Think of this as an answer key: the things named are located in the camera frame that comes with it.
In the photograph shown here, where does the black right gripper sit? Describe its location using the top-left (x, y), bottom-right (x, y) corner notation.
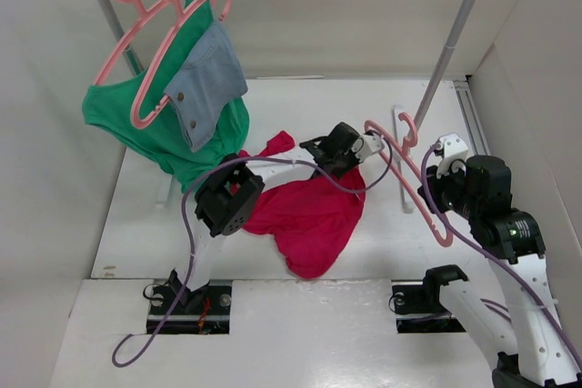
top-left (416, 159), bottom-right (481, 220)

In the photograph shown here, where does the red t shirt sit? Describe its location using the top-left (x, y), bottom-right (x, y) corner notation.
top-left (243, 131), bottom-right (366, 280)

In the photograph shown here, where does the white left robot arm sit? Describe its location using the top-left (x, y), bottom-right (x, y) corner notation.
top-left (166, 122), bottom-right (383, 313)

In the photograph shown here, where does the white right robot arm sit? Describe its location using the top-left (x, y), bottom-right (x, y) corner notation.
top-left (417, 144), bottom-right (581, 387)

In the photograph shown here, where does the green t shirt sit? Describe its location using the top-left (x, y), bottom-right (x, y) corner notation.
top-left (82, 0), bottom-right (250, 188)

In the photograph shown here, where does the pink hanger with clothes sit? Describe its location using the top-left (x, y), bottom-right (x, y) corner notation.
top-left (130, 0), bottom-right (232, 130)

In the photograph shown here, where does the blue denim garment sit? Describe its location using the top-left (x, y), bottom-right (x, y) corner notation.
top-left (164, 20), bottom-right (248, 152)

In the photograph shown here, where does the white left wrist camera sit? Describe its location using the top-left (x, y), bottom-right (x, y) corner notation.
top-left (351, 131), bottom-right (385, 163)

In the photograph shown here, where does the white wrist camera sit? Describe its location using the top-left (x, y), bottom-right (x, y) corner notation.
top-left (434, 133), bottom-right (469, 178)
top-left (351, 131), bottom-right (385, 163)

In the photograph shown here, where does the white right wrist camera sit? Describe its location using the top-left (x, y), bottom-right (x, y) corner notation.
top-left (434, 133), bottom-right (469, 178)

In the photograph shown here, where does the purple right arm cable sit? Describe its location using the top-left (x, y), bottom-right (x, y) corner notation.
top-left (419, 144), bottom-right (582, 375)

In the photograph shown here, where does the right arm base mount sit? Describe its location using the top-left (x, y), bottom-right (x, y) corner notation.
top-left (388, 281), bottom-right (465, 334)

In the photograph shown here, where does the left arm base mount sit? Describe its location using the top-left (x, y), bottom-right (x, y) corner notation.
top-left (142, 281), bottom-right (233, 335)

